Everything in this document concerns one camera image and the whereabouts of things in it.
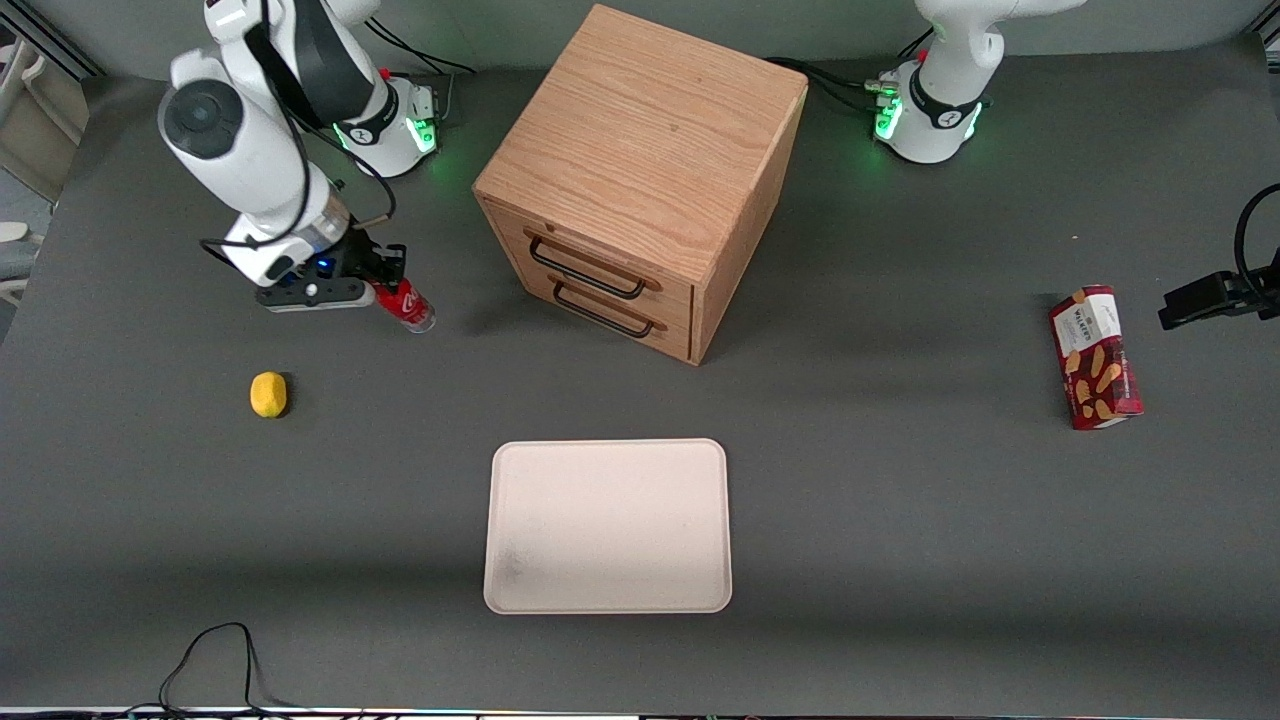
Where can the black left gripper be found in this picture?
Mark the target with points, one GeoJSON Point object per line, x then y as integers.
{"type": "Point", "coordinates": [1203, 299]}

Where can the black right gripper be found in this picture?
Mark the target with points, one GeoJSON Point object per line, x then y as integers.
{"type": "Point", "coordinates": [357, 257]}

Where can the small red coke bottle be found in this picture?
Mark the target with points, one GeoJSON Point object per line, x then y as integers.
{"type": "Point", "coordinates": [412, 310]}

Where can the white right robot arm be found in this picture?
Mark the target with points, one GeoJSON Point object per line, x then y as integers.
{"type": "Point", "coordinates": [250, 150]}

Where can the beige rectangular tray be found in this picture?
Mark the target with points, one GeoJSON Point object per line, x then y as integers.
{"type": "Point", "coordinates": [608, 525]}

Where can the red shortbread cookie box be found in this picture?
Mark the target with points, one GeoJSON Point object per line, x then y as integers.
{"type": "Point", "coordinates": [1095, 360]}

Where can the yellow lemon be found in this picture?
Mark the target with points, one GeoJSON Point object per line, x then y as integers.
{"type": "Point", "coordinates": [268, 394]}

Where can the wooden drawer front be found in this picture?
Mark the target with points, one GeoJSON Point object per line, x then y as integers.
{"type": "Point", "coordinates": [600, 250]}
{"type": "Point", "coordinates": [660, 335]}

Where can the wooden drawer cabinet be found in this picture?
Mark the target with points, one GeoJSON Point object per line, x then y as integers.
{"type": "Point", "coordinates": [640, 130]}

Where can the beige plastic chair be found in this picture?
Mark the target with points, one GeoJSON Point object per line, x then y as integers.
{"type": "Point", "coordinates": [40, 130]}

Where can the white chair base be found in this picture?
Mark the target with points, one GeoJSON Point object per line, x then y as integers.
{"type": "Point", "coordinates": [12, 232]}

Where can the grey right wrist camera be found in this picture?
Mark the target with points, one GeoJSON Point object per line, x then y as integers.
{"type": "Point", "coordinates": [310, 293]}

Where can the black frame rail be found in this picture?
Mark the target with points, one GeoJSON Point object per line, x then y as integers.
{"type": "Point", "coordinates": [60, 47]}

